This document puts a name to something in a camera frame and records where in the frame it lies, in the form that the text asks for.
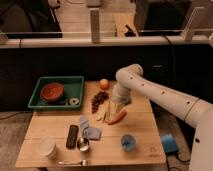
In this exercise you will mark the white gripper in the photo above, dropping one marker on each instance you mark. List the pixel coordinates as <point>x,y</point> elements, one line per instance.
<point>119,93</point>

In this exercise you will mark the peeled yellow banana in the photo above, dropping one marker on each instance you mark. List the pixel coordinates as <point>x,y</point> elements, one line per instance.
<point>104,112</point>

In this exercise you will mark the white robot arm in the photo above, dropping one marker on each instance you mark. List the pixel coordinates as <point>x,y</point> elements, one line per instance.
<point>192,110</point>

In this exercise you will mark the orange carrot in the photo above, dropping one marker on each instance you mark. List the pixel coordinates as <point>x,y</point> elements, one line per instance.
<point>118,117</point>

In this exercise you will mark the teal sponge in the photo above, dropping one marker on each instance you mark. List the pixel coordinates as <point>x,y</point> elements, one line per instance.
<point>127,100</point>

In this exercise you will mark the dark red grapes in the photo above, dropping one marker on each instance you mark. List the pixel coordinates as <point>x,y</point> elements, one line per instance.
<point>98,99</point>

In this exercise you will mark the orange fruit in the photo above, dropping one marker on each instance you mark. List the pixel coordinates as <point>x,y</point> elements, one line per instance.
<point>104,84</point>

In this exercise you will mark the blue folded cloth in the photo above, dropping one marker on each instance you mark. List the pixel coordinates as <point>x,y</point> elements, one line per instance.
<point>87,131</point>

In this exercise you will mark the blue cup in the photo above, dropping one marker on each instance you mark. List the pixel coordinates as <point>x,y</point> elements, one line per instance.
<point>128,143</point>

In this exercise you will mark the metal measuring cup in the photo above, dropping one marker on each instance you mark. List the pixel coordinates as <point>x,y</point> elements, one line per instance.
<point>83,144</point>

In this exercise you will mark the black remote control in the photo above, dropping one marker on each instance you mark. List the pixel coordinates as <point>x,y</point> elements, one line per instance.
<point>72,136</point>

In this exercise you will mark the silver fork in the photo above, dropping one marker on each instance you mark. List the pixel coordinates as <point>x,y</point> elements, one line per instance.
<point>81,163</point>

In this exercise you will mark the red-brown bowl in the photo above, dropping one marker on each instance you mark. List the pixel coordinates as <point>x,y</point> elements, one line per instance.
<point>52,92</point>

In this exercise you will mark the blue device on floor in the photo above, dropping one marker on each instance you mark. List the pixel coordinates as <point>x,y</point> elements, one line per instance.
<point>169,144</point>

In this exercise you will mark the green plastic bin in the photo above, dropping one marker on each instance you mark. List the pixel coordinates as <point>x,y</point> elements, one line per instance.
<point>73,87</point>

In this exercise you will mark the black object on desk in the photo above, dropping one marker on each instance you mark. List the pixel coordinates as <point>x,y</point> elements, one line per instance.
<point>129,32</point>

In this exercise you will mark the white plastic container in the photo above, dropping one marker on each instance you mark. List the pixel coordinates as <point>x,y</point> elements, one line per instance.
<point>47,148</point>

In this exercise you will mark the white horizontal rail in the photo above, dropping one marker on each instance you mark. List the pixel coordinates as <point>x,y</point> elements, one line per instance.
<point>106,41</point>

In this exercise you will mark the grey vertical post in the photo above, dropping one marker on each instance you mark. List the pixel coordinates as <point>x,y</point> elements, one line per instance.
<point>95,26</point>

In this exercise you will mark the grey slanted post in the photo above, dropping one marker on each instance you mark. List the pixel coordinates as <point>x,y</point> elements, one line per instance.
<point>192,23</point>

